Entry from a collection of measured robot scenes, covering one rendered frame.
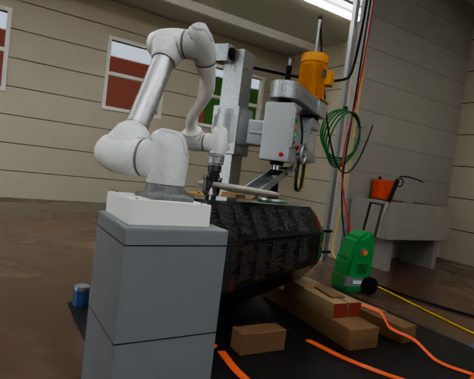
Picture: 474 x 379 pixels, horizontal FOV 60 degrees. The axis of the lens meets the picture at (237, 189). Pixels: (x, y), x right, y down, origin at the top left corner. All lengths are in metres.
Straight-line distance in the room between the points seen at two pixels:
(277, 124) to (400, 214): 2.79
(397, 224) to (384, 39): 2.46
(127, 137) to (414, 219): 4.44
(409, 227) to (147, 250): 4.44
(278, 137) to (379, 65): 3.24
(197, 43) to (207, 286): 1.06
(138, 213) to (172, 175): 0.21
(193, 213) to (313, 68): 2.37
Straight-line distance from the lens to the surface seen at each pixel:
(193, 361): 1.68
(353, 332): 2.73
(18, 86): 8.49
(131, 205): 1.46
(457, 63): 7.44
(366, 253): 4.04
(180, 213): 1.53
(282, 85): 2.96
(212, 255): 1.56
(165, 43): 1.98
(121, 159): 1.66
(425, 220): 5.79
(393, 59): 6.19
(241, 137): 3.51
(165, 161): 1.56
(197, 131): 2.25
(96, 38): 8.85
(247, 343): 2.42
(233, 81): 3.62
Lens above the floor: 1.04
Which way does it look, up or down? 3 degrees down
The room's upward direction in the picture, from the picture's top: 7 degrees clockwise
